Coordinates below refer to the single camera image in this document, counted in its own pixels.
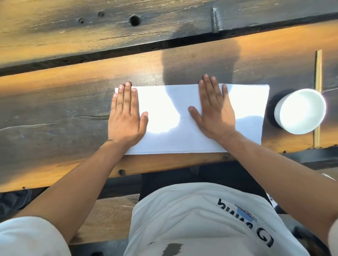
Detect white paper cup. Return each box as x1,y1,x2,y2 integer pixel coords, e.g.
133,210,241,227
274,88,327,135

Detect white printed t-shirt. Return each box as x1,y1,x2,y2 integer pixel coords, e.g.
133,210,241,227
0,182,338,256

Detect wooden bench seat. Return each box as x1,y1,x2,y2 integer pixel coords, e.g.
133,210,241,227
68,194,141,245

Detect black trousers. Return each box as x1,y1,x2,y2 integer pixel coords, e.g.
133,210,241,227
139,160,274,205

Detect person's left hand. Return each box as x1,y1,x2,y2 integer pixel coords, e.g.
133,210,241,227
108,82,149,145

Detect person's right forearm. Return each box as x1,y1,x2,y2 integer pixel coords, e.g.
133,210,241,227
211,131,338,239

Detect person's left forearm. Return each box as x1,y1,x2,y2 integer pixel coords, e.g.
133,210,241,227
12,139,145,244

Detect white paper sheet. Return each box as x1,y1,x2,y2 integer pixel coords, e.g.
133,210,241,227
115,84,270,155

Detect dark grey cloth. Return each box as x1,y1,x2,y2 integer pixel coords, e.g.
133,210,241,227
0,188,33,220

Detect thin wooden stick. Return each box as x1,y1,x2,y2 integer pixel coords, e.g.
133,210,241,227
313,50,323,148

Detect person's right hand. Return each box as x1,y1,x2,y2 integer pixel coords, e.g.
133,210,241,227
188,74,237,142

